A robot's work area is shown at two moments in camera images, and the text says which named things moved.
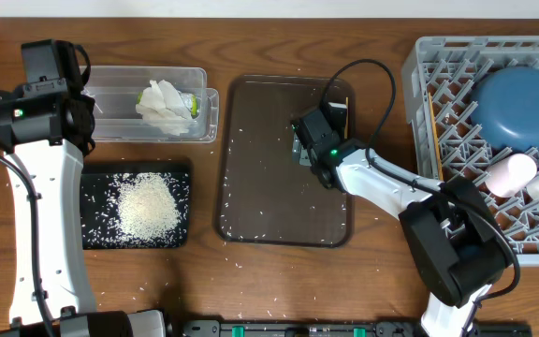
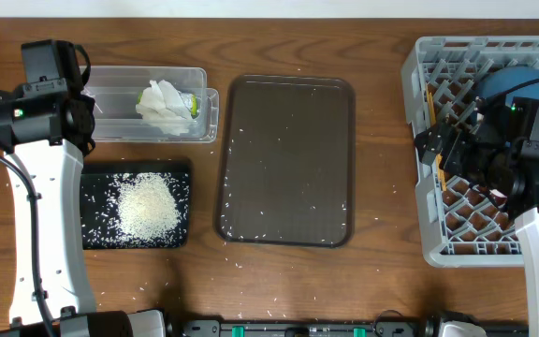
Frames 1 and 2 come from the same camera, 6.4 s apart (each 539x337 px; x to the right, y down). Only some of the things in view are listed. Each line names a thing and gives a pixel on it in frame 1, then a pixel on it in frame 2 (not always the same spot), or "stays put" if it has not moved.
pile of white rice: [147, 210] stays put
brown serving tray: [263, 196] stays put
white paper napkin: [162, 107] stays put
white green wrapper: [190, 100] stays put
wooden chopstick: [346, 116] -> [441, 173]
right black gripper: [300, 153] -> [460, 139]
